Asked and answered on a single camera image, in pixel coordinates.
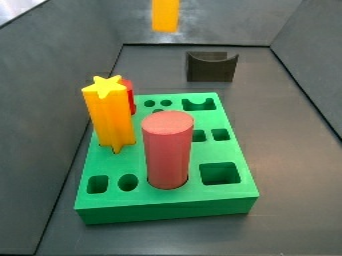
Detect yellow star prism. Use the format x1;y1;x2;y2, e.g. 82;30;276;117
82;75;137;154

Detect red cylinder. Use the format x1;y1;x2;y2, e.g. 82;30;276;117
142;111;194;190

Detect yellow rectangular block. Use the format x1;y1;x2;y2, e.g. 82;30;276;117
153;0;181;33

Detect green foam shape board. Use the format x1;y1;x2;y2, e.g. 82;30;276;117
74;92;261;226

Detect small red block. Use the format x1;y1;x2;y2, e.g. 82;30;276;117
122;78;137;115

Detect black curved fixture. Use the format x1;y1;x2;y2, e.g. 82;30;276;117
186;51;240;82

